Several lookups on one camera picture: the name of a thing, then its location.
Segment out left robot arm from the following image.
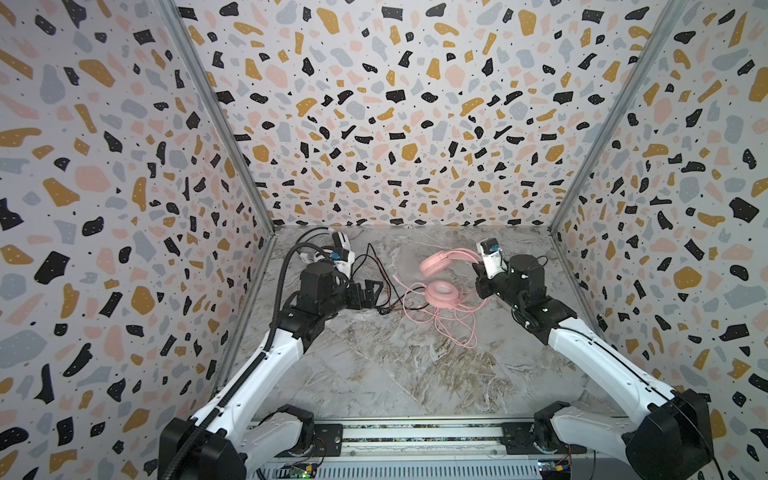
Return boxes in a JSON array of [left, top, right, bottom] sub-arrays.
[[157, 261, 384, 479]]

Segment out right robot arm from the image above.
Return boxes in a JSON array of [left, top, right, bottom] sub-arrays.
[[473, 239, 715, 479]]

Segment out white black headphones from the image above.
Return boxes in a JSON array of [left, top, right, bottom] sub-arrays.
[[296, 226, 340, 264]]

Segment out black headphone cable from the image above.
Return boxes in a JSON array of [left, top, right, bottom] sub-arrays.
[[353, 242, 428, 316]]

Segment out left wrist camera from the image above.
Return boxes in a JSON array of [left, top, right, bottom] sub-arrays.
[[331, 230, 356, 279]]

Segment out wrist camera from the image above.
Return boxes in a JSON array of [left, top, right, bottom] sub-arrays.
[[331, 230, 356, 279], [476, 237, 505, 279]]

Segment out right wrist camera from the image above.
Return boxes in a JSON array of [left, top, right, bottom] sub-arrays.
[[476, 237, 505, 279]]

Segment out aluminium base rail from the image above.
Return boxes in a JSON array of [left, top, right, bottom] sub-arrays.
[[249, 417, 598, 479]]

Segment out left aluminium corner post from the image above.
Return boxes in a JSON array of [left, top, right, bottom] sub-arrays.
[[155, 0, 276, 238]]

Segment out aluminium corner post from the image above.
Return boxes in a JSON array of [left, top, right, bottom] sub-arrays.
[[548, 0, 686, 237], [155, 0, 276, 238]]

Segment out right aluminium corner post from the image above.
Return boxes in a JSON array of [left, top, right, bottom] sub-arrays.
[[548, 0, 686, 237]]

